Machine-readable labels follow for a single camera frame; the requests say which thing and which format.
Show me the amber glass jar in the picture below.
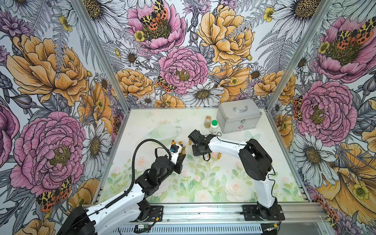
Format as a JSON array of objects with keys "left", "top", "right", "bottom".
[{"left": 204, "top": 116, "right": 212, "bottom": 129}]

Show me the aluminium corner post right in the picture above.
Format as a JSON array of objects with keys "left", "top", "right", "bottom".
[{"left": 266, "top": 0, "right": 333, "bottom": 111}]

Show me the green capped jar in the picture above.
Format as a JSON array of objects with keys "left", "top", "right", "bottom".
[{"left": 210, "top": 119, "right": 218, "bottom": 135}]

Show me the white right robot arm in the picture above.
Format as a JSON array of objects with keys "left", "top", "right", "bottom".
[{"left": 188, "top": 130, "right": 279, "bottom": 220}]

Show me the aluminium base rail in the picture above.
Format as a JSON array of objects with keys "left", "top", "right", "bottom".
[{"left": 88, "top": 202, "right": 330, "bottom": 235}]

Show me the black corrugated cable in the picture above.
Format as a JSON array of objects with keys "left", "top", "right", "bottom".
[{"left": 99, "top": 138, "right": 172, "bottom": 211}]

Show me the silver metal case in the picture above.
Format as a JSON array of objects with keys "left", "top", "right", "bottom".
[{"left": 216, "top": 99, "right": 262, "bottom": 133}]

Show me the aluminium corner post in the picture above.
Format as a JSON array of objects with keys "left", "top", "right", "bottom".
[
  {"left": 72, "top": 1, "right": 130, "bottom": 114},
  {"left": 266, "top": 0, "right": 333, "bottom": 111}
]

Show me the aluminium corner post left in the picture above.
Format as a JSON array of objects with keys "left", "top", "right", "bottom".
[{"left": 72, "top": 1, "right": 130, "bottom": 114}]

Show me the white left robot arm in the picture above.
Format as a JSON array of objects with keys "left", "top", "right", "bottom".
[{"left": 57, "top": 154, "right": 186, "bottom": 235}]

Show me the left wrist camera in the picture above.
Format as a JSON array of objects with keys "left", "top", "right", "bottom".
[{"left": 170, "top": 144, "right": 183, "bottom": 165}]

